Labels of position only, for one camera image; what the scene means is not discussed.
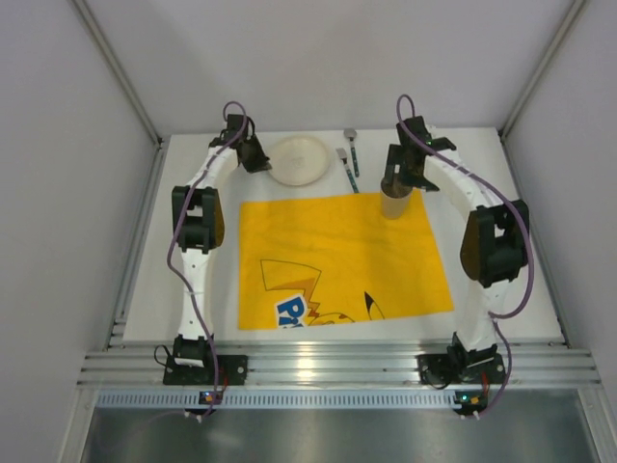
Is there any slotted grey cable duct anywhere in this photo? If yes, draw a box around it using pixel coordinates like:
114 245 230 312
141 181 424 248
96 388 488 412

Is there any yellow cartoon cloth placemat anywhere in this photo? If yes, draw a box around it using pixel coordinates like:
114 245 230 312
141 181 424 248
238 192 454 331

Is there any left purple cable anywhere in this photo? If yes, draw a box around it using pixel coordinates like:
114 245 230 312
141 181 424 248
165 100 252 423

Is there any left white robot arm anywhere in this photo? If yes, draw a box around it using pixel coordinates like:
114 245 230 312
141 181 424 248
167 114 271 374

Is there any cream round plate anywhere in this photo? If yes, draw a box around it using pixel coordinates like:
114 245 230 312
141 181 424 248
266 135 331 187

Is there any left aluminium frame post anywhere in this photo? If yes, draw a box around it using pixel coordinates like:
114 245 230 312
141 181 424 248
67 0 163 149

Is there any fork with teal handle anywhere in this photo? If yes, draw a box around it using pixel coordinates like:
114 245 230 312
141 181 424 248
335 148 360 194

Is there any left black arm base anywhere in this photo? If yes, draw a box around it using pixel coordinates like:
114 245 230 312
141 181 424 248
153 335 248 386

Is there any right aluminium frame post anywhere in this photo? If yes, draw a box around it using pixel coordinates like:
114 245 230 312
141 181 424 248
497 0 589 142

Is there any beige cup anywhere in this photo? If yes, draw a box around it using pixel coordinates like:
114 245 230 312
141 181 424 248
380 178 413 220

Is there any aluminium frame post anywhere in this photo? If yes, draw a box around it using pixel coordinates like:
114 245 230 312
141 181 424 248
67 0 163 149
497 0 589 142

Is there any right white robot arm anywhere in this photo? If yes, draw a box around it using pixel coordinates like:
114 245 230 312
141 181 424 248
381 116 531 389

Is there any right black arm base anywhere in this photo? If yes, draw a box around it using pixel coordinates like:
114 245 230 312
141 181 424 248
417 333 506 390

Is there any spoon with teal handle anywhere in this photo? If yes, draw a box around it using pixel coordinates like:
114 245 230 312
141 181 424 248
343 128 360 177

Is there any aluminium mounting rail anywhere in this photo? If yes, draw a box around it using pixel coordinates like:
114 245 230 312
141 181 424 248
77 341 601 389

